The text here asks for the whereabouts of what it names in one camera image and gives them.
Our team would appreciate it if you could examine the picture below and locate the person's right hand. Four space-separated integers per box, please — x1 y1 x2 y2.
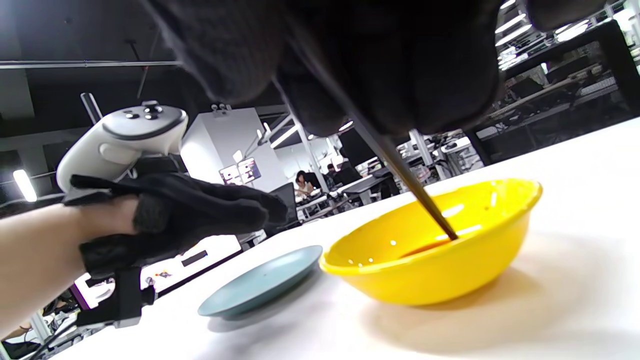
140 0 608 138

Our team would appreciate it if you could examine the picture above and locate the person's left hand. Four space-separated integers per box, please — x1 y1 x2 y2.
70 172 289 281

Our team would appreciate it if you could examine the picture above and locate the black chopstick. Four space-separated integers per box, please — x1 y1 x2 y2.
357 120 459 242
350 116 457 240

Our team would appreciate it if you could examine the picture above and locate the red soy sauce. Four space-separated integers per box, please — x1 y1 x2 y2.
399 239 457 259

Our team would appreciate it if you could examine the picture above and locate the person's left forearm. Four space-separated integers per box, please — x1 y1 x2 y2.
0 197 142 337

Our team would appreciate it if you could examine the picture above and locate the yellow bowl holding sauce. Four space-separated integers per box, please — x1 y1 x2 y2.
319 178 544 307

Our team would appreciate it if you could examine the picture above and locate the black chair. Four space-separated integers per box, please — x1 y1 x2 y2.
264 182 304 239

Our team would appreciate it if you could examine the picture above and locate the blue-green plate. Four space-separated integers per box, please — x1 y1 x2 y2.
197 245 325 321

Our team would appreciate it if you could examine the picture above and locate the grey white VR controller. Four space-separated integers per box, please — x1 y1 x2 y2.
56 101 190 194

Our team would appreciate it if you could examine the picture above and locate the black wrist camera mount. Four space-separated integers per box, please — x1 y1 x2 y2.
75 265 157 330

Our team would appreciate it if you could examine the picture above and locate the black cable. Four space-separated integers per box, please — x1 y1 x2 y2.
27 320 83 360

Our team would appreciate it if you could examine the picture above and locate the black metal frame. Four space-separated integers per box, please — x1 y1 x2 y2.
467 19 640 167

